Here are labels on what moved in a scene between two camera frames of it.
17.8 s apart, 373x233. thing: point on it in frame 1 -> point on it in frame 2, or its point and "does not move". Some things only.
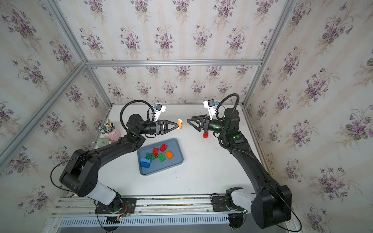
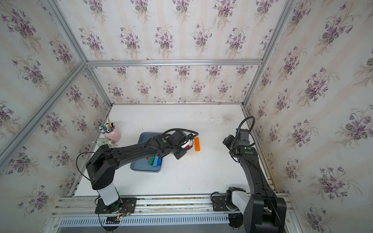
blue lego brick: [145, 162] -> [157, 161]
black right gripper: [206, 124] -> [228, 140]
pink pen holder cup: [113, 136] does not move
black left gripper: [159, 127] -> [182, 154]
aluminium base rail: [167, 212] does not move
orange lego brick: [169, 155] -> [197, 144]
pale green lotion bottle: [103, 141] does not move
